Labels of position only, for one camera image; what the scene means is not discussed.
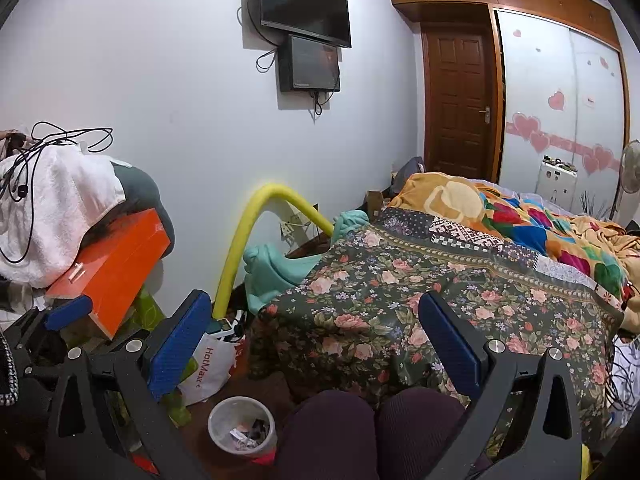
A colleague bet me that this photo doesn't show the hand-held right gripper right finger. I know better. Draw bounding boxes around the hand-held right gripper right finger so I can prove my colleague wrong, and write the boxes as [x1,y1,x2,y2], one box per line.
[416,290,584,480]

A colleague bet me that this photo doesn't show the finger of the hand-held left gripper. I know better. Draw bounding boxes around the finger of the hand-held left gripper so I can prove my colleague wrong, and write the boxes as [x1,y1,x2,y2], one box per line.
[10,295,96,361]

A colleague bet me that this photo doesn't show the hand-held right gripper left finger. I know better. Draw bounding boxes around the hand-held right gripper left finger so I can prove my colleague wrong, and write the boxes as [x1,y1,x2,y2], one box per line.
[46,289,214,480]

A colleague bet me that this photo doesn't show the clear plastic bucket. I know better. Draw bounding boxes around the clear plastic bucket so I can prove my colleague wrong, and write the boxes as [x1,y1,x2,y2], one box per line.
[207,396,277,466]

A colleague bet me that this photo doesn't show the heap of small scraps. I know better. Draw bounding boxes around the heap of small scraps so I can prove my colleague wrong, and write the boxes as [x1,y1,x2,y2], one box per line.
[227,419,271,452]

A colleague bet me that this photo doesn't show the white plastic bag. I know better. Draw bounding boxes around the white plastic bag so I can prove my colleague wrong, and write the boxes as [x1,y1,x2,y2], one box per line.
[177,330,246,406]

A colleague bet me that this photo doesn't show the orange box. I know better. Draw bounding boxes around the orange box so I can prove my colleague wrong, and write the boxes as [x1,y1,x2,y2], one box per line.
[45,209,172,339]

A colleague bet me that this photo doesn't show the dark floral blanket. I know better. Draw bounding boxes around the dark floral blanket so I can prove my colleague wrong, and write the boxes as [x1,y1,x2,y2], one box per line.
[247,207,626,461]

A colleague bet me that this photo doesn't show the yellow foam tube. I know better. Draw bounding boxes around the yellow foam tube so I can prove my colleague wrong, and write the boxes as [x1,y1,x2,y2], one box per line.
[212,183,335,321]

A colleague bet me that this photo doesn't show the white towel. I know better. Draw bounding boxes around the white towel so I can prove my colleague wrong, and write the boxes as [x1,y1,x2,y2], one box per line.
[0,147,127,289]

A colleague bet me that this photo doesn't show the teal cloth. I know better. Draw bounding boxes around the teal cloth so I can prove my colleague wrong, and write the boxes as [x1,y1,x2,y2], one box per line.
[243,210,371,313]

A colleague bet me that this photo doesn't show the orange colourful printed blanket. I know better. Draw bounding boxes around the orange colourful printed blanket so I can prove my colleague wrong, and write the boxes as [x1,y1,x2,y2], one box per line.
[387,172,640,331]

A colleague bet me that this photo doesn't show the dark green cushion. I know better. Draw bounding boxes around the dark green cushion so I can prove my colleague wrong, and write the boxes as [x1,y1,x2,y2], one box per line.
[112,162,176,246]

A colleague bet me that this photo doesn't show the person's left leg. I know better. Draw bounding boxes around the person's left leg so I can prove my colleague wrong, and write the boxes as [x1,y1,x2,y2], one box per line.
[275,390,382,480]

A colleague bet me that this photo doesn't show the white power strip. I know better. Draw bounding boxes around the white power strip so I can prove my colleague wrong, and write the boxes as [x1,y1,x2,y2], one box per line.
[279,214,313,244]

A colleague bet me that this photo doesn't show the dark backpack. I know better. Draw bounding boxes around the dark backpack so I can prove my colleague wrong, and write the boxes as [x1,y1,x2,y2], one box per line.
[394,156,426,194]

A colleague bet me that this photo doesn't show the small white cabinet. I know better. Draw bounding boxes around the small white cabinet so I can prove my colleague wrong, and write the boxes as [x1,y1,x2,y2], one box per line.
[537,156,579,207]

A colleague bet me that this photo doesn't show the dry twig decoration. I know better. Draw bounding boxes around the dry twig decoration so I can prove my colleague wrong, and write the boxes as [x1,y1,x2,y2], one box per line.
[580,190,614,221]

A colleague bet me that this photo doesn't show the brown wooden door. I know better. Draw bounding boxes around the brown wooden door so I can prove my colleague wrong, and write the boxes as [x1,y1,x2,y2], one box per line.
[422,22,497,182]

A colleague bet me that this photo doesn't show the standing fan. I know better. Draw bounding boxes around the standing fan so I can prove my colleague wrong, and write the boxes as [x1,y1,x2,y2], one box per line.
[612,140,640,222]

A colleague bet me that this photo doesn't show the white wardrobe with heart stickers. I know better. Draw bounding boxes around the white wardrobe with heart stickers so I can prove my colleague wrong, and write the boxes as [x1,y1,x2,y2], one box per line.
[494,7,630,221]

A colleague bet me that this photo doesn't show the small black monitor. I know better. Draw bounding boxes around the small black monitor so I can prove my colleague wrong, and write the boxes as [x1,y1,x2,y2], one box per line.
[278,35,342,94]

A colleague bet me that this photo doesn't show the black flat television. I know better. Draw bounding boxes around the black flat television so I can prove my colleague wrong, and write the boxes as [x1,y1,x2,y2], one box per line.
[256,0,352,50]

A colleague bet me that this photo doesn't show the black cables on white cloth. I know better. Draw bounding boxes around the black cables on white cloth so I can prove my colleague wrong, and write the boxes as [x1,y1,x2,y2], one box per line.
[602,331,640,413]

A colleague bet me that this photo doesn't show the black tangled cables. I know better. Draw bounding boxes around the black tangled cables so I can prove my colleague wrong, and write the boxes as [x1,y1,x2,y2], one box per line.
[0,121,114,264]

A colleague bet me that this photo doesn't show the black monitor cable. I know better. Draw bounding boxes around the black monitor cable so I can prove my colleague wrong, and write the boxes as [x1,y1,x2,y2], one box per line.
[312,90,334,122]

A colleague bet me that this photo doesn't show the black television cable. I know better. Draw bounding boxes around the black television cable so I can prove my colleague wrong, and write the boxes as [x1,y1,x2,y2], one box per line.
[236,0,281,74]

